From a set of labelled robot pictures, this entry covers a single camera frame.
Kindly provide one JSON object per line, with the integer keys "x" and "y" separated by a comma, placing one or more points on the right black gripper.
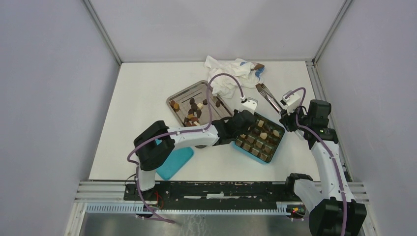
{"x": 285, "y": 120}

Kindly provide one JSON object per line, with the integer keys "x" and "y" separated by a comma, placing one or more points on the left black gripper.
{"x": 235, "y": 112}

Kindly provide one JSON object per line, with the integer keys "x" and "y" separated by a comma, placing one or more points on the white shell chocolate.
{"x": 263, "y": 135}

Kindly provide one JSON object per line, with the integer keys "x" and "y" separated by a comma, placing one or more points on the teal chocolate box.
{"x": 262, "y": 151}

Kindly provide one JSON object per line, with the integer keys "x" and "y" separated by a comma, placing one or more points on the steel tongs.
{"x": 278, "y": 104}

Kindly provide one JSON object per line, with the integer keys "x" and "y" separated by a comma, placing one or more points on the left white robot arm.
{"x": 157, "y": 142}

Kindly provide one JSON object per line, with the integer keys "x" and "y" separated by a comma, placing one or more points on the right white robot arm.
{"x": 332, "y": 209}

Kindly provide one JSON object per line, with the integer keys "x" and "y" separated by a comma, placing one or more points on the steel tray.
{"x": 189, "y": 115}

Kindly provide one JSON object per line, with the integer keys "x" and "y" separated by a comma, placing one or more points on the white crumpled cloth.
{"x": 226, "y": 76}

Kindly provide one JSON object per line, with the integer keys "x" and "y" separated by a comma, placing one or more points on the teal box lid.
{"x": 174, "y": 162}

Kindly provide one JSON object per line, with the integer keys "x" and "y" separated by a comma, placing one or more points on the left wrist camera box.
{"x": 248, "y": 104}

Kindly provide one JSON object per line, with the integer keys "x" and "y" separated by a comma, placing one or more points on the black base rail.
{"x": 213, "y": 195}

